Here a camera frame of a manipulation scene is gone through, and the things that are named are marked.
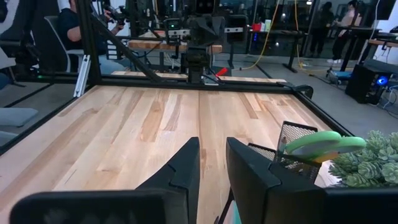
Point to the silver mounting bracket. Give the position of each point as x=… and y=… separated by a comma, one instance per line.
x=82, y=76

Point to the black computer blue light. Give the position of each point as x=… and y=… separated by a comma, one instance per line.
x=360, y=84

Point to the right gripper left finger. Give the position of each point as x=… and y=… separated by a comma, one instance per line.
x=109, y=208

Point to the grey stand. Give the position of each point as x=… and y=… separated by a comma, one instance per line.
x=15, y=116

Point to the wooden workbench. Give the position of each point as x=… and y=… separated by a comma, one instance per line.
x=149, y=46

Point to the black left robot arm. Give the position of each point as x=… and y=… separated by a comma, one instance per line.
x=196, y=62

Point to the black frame clamp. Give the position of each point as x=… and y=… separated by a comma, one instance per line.
x=303, y=90

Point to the green artificial succulent plant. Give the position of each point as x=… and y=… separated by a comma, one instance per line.
x=367, y=168

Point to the person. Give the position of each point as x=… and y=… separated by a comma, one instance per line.
x=348, y=18
x=70, y=28
x=323, y=28

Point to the black mesh desk organizer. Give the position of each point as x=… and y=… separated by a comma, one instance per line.
x=295, y=132

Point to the black table frame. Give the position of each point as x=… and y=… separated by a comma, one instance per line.
x=248, y=87

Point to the white office chair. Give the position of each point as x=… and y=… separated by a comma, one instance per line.
x=59, y=37

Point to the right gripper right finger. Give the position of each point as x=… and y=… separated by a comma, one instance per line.
x=295, y=208

